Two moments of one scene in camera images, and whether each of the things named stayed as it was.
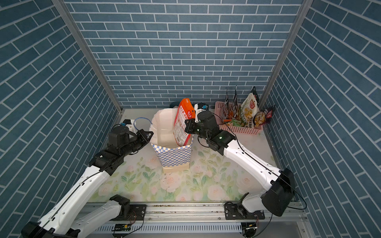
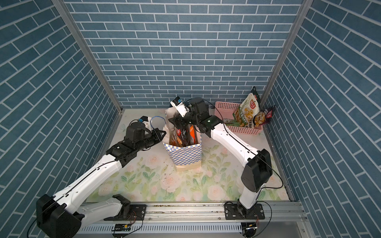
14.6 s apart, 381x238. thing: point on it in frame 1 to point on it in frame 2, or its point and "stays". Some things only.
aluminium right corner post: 285,53 stays
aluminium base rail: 203,212 stays
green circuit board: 122,227 stays
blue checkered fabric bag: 174,159 to 186,158
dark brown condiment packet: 263,116 stays
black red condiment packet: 235,106 to 183,135
